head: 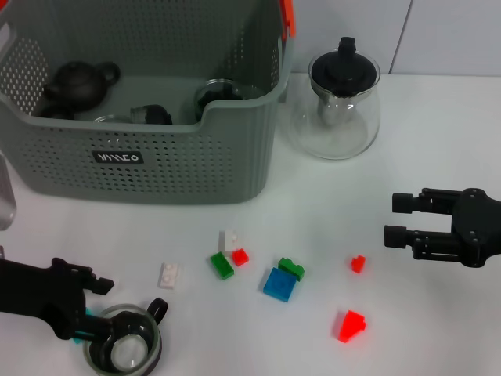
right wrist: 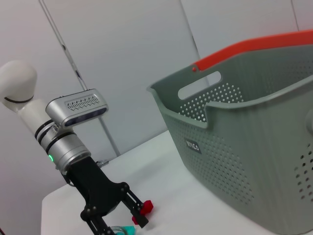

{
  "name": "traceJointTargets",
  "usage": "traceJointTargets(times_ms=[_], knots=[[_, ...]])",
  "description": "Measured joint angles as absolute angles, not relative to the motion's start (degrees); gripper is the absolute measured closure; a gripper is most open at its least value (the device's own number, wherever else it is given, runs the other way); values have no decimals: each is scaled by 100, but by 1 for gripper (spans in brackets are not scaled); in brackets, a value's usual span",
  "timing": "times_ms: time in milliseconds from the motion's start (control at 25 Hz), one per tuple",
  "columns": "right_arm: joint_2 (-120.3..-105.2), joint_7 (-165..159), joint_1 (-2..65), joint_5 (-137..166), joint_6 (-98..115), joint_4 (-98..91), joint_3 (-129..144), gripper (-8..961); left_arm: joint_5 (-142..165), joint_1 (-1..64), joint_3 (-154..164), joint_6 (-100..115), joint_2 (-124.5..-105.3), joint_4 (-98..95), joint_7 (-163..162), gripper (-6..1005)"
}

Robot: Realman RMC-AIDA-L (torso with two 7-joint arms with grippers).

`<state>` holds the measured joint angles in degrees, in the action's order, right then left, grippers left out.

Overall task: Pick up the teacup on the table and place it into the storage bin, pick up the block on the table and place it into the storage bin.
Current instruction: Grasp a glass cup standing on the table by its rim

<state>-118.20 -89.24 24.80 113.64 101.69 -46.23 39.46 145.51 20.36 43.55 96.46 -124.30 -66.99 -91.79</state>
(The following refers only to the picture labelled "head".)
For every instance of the clear glass teapot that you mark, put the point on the clear glass teapot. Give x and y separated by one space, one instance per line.
336 141

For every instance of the teal brick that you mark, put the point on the teal brick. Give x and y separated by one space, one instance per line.
78 338

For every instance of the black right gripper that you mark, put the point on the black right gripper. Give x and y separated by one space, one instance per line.
477 227

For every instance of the white tall brick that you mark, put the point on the white tall brick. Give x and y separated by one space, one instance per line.
229 239

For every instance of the green flat brick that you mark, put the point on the green flat brick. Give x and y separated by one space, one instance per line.
222 266

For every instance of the steel tea strainer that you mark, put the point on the steel tea strainer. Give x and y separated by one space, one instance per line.
332 111

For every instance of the black teapot lid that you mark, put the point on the black teapot lid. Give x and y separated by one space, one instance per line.
344 72

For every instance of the red slope brick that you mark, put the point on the red slope brick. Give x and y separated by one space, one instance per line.
350 327

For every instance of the small red brick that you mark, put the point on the small red brick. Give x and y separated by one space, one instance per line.
240 257
358 263

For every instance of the grey-green perforated storage bin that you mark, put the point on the grey-green perforated storage bin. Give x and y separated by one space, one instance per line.
156 172

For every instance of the blue square brick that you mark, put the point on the blue square brick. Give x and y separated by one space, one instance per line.
278 285

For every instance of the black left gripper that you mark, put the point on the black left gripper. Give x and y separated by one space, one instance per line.
39 293

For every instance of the black clay teapot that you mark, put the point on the black clay teapot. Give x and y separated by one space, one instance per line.
78 84

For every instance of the dark green studded brick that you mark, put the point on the dark green studded brick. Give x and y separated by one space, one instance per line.
291 268

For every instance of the white flat plate brick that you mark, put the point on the white flat plate brick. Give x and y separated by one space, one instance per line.
169 276

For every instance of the grey left wrist camera housing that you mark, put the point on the grey left wrist camera housing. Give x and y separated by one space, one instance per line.
6 196

